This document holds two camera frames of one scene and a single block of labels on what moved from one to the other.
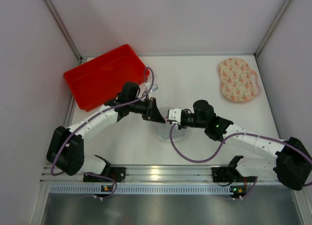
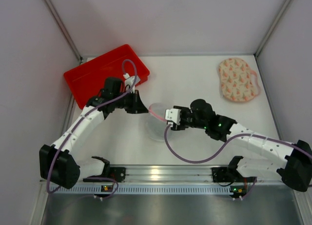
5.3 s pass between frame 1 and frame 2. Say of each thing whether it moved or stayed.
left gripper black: moved
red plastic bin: stayed
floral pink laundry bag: stayed
